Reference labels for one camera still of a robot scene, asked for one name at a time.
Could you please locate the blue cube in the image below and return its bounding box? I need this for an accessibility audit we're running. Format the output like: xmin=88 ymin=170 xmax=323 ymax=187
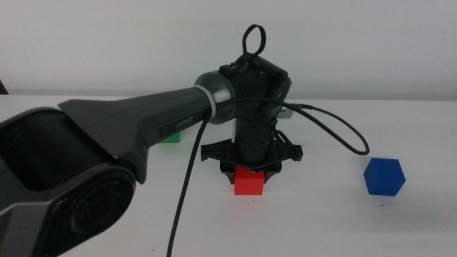
xmin=363 ymin=157 xmax=407 ymax=197

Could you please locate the green cube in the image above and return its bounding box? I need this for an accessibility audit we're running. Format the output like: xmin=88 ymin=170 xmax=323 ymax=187
xmin=159 ymin=131 xmax=181 ymax=144

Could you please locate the red cube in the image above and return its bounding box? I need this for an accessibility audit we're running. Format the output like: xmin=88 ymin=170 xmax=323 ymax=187
xmin=233 ymin=166 xmax=266 ymax=196

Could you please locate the black looped wrist cable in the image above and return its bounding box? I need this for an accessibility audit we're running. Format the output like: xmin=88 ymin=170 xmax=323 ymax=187
xmin=241 ymin=24 xmax=267 ymax=64

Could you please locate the black braided camera cable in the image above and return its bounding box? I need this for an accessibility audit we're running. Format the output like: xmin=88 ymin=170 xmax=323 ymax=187
xmin=166 ymin=96 xmax=371 ymax=257

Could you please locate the white cable tie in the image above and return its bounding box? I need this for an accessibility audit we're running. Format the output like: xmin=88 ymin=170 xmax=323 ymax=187
xmin=194 ymin=84 xmax=218 ymax=119

